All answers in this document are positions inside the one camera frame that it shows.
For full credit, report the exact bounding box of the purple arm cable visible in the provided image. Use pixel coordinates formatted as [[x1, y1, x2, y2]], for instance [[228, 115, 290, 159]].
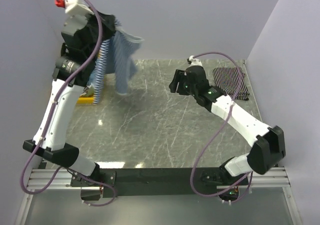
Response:
[[190, 51, 254, 206], [20, 0, 118, 208]]

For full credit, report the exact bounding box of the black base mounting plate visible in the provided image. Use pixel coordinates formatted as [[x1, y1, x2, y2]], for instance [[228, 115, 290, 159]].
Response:
[[70, 166, 251, 202]]

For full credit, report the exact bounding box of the blue white striped tank top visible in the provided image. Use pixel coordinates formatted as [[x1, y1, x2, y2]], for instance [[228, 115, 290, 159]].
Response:
[[87, 20, 144, 105]]

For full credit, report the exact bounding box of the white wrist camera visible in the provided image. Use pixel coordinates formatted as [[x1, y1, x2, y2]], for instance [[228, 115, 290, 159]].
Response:
[[187, 55, 203, 67], [54, 0, 94, 16]]

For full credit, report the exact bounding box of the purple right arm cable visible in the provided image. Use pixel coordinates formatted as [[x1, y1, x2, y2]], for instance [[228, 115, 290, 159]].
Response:
[[190, 51, 254, 206]]

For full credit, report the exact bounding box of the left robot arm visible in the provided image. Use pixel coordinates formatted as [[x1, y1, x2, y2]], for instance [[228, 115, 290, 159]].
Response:
[[22, 14, 100, 186]]

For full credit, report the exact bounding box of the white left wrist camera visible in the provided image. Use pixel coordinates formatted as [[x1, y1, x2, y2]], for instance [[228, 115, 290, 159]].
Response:
[[54, 0, 94, 16]]

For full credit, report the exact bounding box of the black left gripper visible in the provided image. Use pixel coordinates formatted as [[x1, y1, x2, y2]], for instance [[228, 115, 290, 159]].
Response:
[[81, 5, 118, 63]]

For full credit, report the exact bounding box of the yellow plastic bin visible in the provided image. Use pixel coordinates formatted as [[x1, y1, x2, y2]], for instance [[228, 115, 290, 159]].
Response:
[[76, 96, 95, 105]]

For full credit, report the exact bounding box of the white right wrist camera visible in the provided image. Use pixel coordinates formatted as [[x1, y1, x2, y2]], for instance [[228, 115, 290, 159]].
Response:
[[187, 55, 203, 67]]

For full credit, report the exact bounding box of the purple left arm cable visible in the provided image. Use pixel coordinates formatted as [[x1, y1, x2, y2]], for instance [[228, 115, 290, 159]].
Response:
[[20, 0, 118, 208]]

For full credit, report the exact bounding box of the aluminium extrusion rail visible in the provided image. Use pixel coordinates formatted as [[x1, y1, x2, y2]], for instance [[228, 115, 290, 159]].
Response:
[[26, 167, 291, 191]]

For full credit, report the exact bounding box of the black striped tank top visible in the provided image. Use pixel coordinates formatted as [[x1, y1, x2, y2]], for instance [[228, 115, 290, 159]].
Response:
[[212, 67, 250, 101]]

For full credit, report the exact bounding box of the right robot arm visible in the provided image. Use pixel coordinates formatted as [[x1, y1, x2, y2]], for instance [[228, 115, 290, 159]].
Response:
[[169, 65, 286, 185]]

